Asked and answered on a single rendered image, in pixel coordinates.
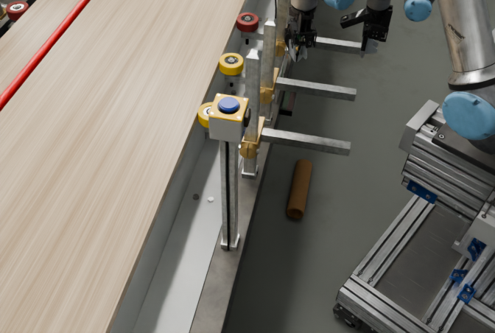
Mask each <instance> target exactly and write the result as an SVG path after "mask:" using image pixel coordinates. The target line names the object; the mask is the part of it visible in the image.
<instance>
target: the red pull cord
mask: <svg viewBox="0 0 495 333"><path fill-rule="evenodd" d="M89 1H90V0H80V1H79V2H78V3H77V4H76V6H75V7H74V8H73V9H72V11H71V12H70V13H69V14H68V15H67V16H66V17H65V19H64V20H63V21H62V22H61V24H60V25H59V26H58V27H57V29H56V30H55V31H54V32H53V33H52V34H51V35H50V36H49V38H48V39H47V40H46V42H45V43H44V44H43V45H42V47H41V48H39V50H38V51H37V52H36V53H35V55H34V56H33V57H32V58H31V60H30V61H29V62H28V63H27V64H26V65H25V67H23V69H22V70H21V71H20V72H19V74H18V75H17V76H16V77H15V79H14V80H13V81H12V82H11V83H10V84H9V85H8V87H7V88H6V89H5V90H4V92H3V93H2V94H1V96H0V112H1V110H2V109H3V108H4V106H5V105H6V104H7V103H8V102H9V101H10V100H11V98H12V97H13V96H14V94H15V93H16V92H17V90H18V89H19V88H20V87H21V86H22V85H23V84H24V82H25V81H26V80H27V78H28V77H29V76H30V75H31V73H32V72H33V71H34V70H35V69H36V67H37V66H38V65H39V63H40V62H41V61H42V59H44V58H45V56H46V55H47V54H48V53H49V51H50V50H51V49H52V47H53V46H54V45H55V44H56V43H57V41H58V40H59V39H60V38H61V36H62V35H63V34H64V32H65V31H66V30H67V29H68V28H69V27H70V25H71V24H72V23H73V22H74V20H75V19H76V18H77V16H78V15H79V14H80V13H81V12H82V11H83V9H84V8H85V7H86V5H87V4H88V3H89Z"/></svg>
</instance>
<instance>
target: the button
mask: <svg viewBox="0 0 495 333"><path fill-rule="evenodd" d="M219 107H220V109H221V110H223V111H226V112H231V111H234V110H236V109H237V108H238V107H239V102H238V100H237V99H235V98H233V97H224V98H222V99H221V100H220V102H219Z"/></svg>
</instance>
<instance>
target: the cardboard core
mask: <svg viewBox="0 0 495 333"><path fill-rule="evenodd" d="M311 171H312V163H311V162H310V161H308V160H306V159H300V160H298V161H297V162H296V165H295V172H294V176H293V180H292V187H291V191H290V195H289V202H288V206H287V215H288V216H290V217H291V218H295V219H299V218H302V217H303V215H304V210H305V205H306V198H307V193H308V188H309V181H310V176H311Z"/></svg>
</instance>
